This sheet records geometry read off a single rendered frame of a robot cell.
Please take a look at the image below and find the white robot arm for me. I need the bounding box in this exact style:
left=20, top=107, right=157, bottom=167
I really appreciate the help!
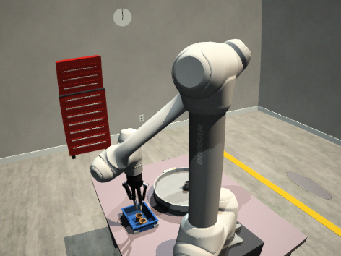
left=90, top=39, right=251, bottom=256

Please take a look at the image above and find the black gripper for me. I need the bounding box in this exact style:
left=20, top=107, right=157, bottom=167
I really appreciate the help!
left=122, top=174, right=149, bottom=211

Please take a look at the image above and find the blue crate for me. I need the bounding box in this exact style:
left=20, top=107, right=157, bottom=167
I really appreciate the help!
left=121, top=202, right=159, bottom=235

